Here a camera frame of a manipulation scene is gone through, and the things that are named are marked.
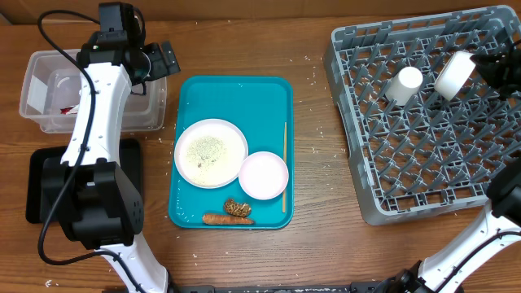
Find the wooden chopstick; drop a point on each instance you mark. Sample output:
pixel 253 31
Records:
pixel 285 170

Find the grey dishwasher rack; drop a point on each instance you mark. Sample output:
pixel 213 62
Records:
pixel 430 156

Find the black plastic tray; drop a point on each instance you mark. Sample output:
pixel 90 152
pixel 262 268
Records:
pixel 37 208

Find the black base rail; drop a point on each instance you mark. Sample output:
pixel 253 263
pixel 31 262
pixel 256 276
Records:
pixel 354 287

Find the clear plastic bin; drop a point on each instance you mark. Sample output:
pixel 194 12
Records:
pixel 52 83

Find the white cup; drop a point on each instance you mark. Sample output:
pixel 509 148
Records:
pixel 404 85

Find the teal plastic tray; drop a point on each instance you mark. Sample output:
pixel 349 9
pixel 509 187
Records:
pixel 262 109

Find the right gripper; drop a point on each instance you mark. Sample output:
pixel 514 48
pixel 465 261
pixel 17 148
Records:
pixel 502 66

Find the orange carrot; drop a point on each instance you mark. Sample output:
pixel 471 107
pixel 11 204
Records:
pixel 218 219

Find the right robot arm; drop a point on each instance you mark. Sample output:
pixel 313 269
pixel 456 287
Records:
pixel 498 224

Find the large white plate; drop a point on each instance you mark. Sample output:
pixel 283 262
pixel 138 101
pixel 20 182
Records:
pixel 209 153

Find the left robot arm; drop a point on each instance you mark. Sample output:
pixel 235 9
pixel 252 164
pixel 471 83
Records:
pixel 90 195

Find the red snack wrapper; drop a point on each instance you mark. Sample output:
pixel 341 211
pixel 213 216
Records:
pixel 69 110

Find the small pink plate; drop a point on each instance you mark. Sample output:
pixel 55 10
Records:
pixel 260 175

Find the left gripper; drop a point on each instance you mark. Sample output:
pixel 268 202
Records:
pixel 160 67

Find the pale green bowl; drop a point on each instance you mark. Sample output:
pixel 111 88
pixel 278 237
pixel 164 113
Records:
pixel 454 74

